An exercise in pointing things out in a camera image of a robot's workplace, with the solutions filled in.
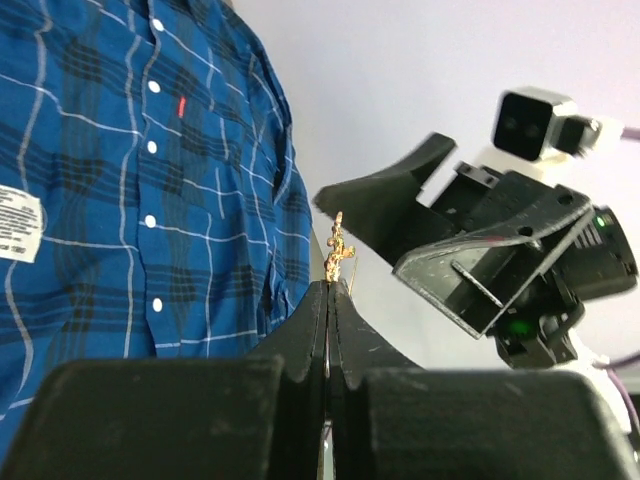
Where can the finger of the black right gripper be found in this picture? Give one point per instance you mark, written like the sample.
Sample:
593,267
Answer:
382,210

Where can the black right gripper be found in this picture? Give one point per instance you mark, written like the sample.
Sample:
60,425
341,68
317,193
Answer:
524,260

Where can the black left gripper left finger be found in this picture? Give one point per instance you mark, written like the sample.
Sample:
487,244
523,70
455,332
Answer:
260,416

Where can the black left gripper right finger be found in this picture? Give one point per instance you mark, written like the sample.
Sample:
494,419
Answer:
395,420

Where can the red maple leaf brooch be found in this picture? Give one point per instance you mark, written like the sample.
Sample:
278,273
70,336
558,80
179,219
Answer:
339,252

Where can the blue plaid button shirt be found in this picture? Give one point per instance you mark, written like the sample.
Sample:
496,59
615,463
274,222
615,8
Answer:
153,140

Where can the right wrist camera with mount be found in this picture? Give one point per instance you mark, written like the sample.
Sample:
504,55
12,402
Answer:
540,134

